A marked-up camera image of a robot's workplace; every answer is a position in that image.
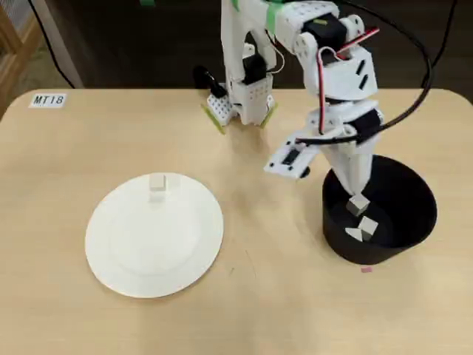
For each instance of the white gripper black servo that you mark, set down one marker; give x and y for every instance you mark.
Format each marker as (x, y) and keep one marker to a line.
(352, 155)

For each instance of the white cube block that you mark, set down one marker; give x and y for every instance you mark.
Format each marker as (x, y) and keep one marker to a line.
(369, 226)
(353, 234)
(158, 183)
(357, 206)

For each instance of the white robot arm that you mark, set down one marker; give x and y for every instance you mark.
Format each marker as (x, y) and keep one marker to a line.
(236, 44)

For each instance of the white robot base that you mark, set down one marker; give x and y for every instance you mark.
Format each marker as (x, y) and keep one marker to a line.
(220, 109)

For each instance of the black pot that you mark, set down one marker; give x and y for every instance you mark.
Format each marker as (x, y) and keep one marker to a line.
(406, 192)

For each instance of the white round plate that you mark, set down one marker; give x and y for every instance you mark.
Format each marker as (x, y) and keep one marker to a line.
(148, 259)

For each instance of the small pink sticker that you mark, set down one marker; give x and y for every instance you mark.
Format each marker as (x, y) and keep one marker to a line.
(366, 270)

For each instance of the yellow-green base pad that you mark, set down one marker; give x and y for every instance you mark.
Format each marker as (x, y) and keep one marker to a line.
(214, 124)

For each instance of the green tape strip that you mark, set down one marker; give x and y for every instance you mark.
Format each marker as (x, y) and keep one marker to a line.
(275, 16)
(235, 3)

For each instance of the black table clamp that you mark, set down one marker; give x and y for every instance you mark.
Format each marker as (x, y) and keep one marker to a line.
(207, 79)

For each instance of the green background object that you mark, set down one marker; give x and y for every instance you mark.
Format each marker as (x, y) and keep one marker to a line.
(148, 2)

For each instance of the white MT18 label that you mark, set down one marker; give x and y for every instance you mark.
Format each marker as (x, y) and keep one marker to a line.
(48, 100)

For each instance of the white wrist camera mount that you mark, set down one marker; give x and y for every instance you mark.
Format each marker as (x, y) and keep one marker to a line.
(275, 164)

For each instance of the wooden furniture frame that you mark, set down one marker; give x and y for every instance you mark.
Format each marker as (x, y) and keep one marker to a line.
(15, 55)

